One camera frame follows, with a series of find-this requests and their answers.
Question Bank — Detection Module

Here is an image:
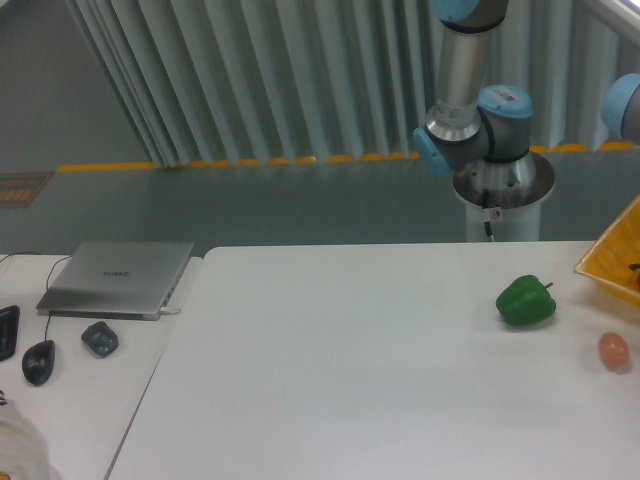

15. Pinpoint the black keyboard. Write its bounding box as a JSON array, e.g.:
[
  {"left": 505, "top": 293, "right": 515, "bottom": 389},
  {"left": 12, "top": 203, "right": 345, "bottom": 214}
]
[{"left": 0, "top": 305, "right": 20, "bottom": 361}]

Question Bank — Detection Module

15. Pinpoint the red bell pepper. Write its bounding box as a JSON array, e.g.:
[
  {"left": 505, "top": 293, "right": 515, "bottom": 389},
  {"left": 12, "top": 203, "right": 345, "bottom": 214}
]
[{"left": 628, "top": 263, "right": 640, "bottom": 291}]

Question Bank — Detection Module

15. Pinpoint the closed silver laptop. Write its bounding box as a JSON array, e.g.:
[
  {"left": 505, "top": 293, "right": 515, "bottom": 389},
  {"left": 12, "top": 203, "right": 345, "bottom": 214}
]
[{"left": 36, "top": 242, "right": 194, "bottom": 320}]

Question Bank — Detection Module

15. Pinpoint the green bell pepper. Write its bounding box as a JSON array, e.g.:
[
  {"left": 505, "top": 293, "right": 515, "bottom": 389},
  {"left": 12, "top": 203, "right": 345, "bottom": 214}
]
[{"left": 495, "top": 274, "right": 556, "bottom": 328}]

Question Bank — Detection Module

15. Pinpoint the black mouse cable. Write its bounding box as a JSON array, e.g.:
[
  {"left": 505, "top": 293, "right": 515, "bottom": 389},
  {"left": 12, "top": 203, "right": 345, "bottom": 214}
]
[{"left": 0, "top": 251, "right": 74, "bottom": 343}]

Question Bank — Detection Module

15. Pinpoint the brown egg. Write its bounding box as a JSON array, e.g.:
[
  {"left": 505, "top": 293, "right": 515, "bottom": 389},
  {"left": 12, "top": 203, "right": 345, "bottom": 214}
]
[{"left": 598, "top": 332, "right": 629, "bottom": 369}]

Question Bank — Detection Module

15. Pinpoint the yellow woven basket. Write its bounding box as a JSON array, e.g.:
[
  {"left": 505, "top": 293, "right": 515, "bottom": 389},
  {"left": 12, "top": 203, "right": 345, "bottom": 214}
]
[{"left": 574, "top": 196, "right": 639, "bottom": 307}]

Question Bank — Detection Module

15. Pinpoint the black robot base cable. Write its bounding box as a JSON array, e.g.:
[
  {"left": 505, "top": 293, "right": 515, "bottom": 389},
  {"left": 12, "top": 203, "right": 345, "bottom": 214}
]
[{"left": 481, "top": 188, "right": 497, "bottom": 243}]

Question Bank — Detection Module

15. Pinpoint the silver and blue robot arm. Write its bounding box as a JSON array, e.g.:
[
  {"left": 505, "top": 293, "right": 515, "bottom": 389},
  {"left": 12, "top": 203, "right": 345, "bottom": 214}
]
[{"left": 413, "top": 1, "right": 639, "bottom": 173}]

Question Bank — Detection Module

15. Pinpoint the dark grey small controller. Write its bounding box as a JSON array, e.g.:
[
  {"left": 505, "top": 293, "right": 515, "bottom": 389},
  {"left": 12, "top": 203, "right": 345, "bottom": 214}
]
[{"left": 81, "top": 321, "right": 119, "bottom": 358}]

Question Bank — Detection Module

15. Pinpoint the black computer mouse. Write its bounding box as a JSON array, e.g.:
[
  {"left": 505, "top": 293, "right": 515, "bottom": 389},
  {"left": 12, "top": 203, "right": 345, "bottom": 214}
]
[{"left": 21, "top": 340, "right": 56, "bottom": 387}]

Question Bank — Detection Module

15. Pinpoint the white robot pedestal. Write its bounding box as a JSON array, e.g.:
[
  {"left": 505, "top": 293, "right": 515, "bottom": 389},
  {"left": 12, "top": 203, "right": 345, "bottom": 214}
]
[{"left": 453, "top": 152, "right": 555, "bottom": 242}]

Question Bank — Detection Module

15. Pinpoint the white cloth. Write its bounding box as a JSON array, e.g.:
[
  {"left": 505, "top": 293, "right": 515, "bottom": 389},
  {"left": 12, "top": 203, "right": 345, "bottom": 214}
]
[{"left": 1, "top": 392, "right": 59, "bottom": 479}]

